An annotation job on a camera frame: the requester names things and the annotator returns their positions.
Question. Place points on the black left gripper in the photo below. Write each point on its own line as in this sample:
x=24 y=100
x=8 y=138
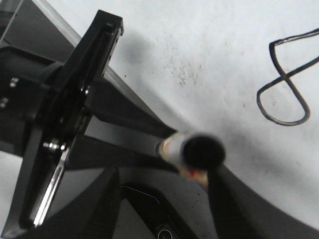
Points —
x=45 y=111

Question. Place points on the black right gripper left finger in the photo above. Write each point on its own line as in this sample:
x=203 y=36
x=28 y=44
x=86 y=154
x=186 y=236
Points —
x=91 y=215

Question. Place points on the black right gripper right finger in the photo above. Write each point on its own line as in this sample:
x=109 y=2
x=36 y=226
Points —
x=240 y=213

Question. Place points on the white whiteboard marker black cap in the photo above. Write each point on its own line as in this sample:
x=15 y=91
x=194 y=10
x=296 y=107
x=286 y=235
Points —
x=193 y=154

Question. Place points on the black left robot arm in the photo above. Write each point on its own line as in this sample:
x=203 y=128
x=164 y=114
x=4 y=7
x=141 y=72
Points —
x=68 y=182

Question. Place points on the white whiteboard with aluminium frame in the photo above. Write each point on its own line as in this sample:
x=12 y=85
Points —
x=244 y=71

